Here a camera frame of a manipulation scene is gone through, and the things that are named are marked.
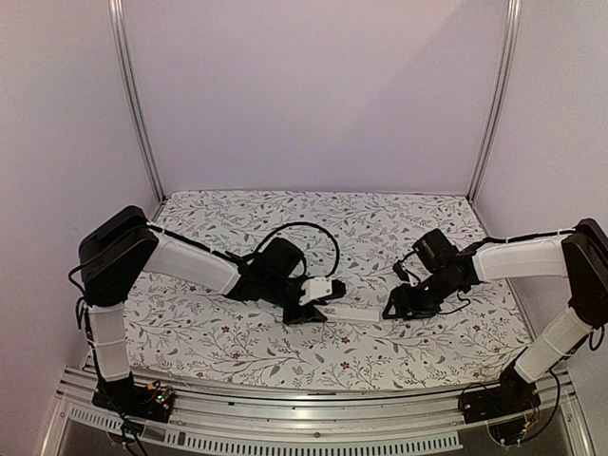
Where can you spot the white remote control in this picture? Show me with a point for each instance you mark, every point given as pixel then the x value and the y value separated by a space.
pixel 338 312

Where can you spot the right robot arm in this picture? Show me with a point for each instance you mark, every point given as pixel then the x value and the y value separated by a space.
pixel 578 254

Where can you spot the left aluminium frame post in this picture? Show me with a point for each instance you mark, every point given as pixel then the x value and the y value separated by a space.
pixel 133 99

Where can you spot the aluminium frame post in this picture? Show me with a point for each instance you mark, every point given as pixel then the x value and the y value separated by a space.
pixel 133 99
pixel 505 64

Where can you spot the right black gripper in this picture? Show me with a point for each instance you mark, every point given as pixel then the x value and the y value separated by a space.
pixel 405 304

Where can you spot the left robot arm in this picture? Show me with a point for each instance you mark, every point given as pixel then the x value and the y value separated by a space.
pixel 166 275

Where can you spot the floral patterned table mat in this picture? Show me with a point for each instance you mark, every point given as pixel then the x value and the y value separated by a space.
pixel 359 236

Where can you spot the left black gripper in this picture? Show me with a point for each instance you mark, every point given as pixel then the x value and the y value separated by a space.
pixel 306 313

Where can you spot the front aluminium rail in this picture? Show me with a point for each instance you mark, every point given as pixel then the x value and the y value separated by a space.
pixel 214 418

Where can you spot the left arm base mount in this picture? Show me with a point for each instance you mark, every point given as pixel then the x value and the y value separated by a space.
pixel 153 402

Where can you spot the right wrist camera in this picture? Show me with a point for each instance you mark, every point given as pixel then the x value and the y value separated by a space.
pixel 404 274

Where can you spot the right aluminium frame post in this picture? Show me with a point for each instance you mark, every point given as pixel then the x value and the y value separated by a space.
pixel 505 64

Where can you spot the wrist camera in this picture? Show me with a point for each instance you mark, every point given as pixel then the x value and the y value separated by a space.
pixel 321 289
pixel 404 274

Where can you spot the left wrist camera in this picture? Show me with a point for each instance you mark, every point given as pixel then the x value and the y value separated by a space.
pixel 321 289

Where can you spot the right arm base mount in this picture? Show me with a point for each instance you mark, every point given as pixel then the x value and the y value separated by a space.
pixel 512 395

